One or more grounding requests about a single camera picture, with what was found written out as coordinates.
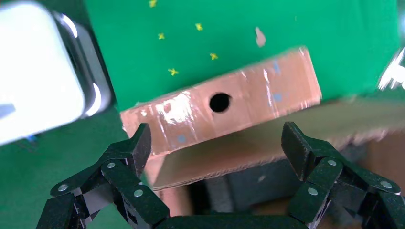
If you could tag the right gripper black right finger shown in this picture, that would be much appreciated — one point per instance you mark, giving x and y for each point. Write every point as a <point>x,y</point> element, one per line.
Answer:
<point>319,186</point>

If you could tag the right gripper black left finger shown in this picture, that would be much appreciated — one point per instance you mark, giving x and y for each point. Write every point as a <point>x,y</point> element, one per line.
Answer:
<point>142,202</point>

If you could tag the small taped cardboard box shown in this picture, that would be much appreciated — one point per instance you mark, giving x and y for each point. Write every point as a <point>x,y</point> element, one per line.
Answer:
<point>253,94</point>

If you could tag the large open brown carton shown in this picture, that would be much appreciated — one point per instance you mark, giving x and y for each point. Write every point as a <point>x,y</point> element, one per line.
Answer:
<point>253,148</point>

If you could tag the small brown cardboard scrap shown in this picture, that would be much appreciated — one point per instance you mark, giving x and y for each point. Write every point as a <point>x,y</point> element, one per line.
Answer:
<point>260,37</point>

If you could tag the green table cloth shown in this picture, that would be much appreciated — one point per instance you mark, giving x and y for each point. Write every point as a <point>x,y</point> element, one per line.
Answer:
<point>300,22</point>

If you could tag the white robot torso panel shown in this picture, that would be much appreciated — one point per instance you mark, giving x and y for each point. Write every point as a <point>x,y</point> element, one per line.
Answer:
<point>34,69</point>

